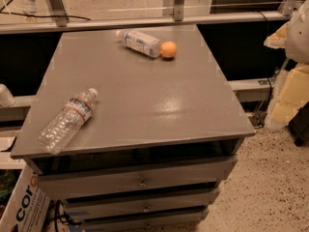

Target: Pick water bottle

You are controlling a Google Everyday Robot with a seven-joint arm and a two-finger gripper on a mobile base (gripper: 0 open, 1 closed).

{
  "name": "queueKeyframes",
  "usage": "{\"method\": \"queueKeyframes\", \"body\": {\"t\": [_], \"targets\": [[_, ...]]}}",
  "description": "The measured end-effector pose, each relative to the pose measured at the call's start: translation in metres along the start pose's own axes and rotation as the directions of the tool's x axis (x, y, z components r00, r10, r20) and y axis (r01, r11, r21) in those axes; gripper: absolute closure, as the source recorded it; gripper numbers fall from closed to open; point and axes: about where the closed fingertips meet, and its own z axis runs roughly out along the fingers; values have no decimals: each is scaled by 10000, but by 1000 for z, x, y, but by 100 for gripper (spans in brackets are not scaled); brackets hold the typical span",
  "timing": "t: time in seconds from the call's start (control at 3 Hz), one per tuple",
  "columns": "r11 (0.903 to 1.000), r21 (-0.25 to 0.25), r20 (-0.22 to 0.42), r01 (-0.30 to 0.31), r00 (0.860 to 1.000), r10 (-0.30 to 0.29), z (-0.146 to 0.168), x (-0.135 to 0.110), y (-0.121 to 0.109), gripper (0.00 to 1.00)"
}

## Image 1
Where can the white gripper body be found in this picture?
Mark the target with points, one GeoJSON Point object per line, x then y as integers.
{"type": "Point", "coordinates": [298, 41]}

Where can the white cardboard box with print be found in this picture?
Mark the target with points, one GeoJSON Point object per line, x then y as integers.
{"type": "Point", "coordinates": [27, 207]}

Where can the metal frame rail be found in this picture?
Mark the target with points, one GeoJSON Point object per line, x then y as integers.
{"type": "Point", "coordinates": [80, 15]}

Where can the labelled water bottle lying far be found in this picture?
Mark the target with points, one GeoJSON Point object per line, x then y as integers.
{"type": "Point", "coordinates": [140, 42]}

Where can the grey drawer cabinet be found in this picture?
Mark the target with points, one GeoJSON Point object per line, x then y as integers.
{"type": "Point", "coordinates": [163, 136]}

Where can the clear water bottle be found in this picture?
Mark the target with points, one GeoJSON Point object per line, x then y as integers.
{"type": "Point", "coordinates": [57, 134]}

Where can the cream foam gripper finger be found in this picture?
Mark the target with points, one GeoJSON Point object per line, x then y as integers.
{"type": "Point", "coordinates": [277, 39]}
{"type": "Point", "coordinates": [290, 93]}

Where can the orange fruit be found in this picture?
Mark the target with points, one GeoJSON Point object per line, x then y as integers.
{"type": "Point", "coordinates": [168, 50]}

